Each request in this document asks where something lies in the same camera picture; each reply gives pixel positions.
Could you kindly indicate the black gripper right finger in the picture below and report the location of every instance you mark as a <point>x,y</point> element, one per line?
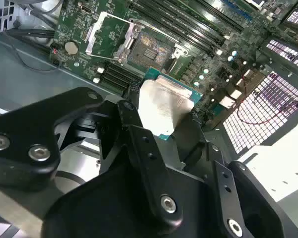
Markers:
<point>250,198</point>

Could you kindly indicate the metal socket cover frame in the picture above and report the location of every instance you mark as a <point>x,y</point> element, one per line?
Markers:
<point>94,34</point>

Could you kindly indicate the silver and green CPU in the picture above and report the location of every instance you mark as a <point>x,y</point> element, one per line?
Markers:
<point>161,106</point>

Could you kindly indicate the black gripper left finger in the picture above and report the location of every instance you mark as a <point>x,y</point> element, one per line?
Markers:
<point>27,129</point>

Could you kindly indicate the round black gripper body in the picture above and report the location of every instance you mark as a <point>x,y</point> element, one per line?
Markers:
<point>101,210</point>

